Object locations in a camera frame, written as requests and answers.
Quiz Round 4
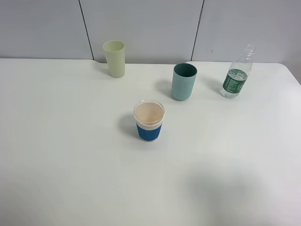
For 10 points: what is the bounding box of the clear water bottle green label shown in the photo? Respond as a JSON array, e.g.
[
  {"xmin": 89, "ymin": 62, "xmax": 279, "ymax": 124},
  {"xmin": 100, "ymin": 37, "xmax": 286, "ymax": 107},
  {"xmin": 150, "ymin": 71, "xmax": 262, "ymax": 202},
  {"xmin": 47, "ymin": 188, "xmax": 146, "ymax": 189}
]
[{"xmin": 221, "ymin": 44, "xmax": 256, "ymax": 98}]

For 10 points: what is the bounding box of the teal plastic cup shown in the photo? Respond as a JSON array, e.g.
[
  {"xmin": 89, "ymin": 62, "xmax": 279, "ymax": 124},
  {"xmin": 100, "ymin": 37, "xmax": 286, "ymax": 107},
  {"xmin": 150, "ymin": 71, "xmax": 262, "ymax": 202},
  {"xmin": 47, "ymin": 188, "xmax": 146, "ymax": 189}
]
[{"xmin": 171, "ymin": 63, "xmax": 198, "ymax": 101}]

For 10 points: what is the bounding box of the glass cup with blue sleeve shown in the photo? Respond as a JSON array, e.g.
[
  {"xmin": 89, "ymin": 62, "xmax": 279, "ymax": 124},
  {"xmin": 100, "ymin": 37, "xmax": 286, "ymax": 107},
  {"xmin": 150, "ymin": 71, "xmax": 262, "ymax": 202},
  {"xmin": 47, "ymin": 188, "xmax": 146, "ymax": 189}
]
[{"xmin": 133, "ymin": 99, "xmax": 165, "ymax": 142}]

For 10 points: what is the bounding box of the pale green plastic cup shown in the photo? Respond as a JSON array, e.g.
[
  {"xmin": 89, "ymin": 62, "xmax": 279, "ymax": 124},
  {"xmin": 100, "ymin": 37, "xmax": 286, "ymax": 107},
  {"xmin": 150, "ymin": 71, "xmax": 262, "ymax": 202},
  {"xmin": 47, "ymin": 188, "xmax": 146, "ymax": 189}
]
[{"xmin": 103, "ymin": 40, "xmax": 125, "ymax": 78}]

